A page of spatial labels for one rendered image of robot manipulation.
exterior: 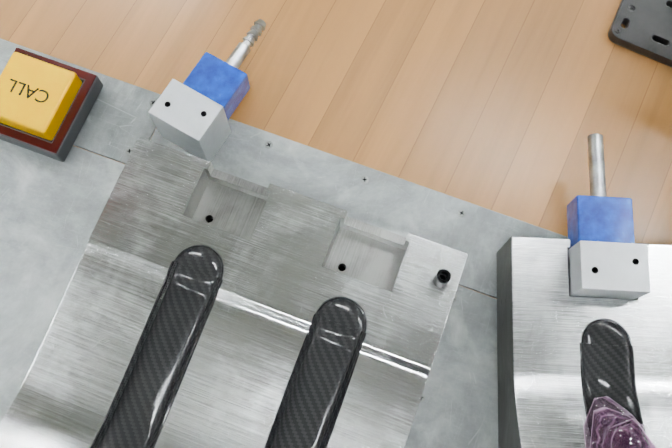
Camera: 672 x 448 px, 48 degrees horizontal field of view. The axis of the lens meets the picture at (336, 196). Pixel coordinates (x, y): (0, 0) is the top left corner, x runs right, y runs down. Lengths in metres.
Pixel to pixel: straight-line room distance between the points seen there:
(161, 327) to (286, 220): 0.12
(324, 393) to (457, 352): 0.14
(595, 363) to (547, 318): 0.05
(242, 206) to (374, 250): 0.11
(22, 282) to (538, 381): 0.42
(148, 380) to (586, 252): 0.33
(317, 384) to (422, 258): 0.12
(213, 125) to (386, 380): 0.25
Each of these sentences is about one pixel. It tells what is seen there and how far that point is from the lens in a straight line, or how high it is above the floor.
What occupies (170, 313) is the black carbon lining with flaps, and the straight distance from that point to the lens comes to 0.55.
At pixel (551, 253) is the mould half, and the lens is 0.60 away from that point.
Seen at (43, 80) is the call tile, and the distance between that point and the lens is 0.69.
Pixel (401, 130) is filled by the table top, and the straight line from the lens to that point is 0.67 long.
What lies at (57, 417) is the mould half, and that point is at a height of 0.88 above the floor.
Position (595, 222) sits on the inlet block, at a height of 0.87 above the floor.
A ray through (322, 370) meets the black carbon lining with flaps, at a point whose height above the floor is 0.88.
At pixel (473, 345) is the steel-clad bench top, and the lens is 0.63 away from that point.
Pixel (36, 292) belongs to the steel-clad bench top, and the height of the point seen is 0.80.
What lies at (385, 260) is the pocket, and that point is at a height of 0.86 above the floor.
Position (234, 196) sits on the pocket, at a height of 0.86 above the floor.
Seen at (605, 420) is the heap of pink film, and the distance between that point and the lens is 0.58.
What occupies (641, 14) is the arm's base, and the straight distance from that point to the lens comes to 0.77.
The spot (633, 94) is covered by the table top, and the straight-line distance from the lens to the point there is 0.74.
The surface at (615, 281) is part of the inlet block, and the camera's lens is 0.58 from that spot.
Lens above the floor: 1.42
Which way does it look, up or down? 72 degrees down
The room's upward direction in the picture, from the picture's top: 2 degrees clockwise
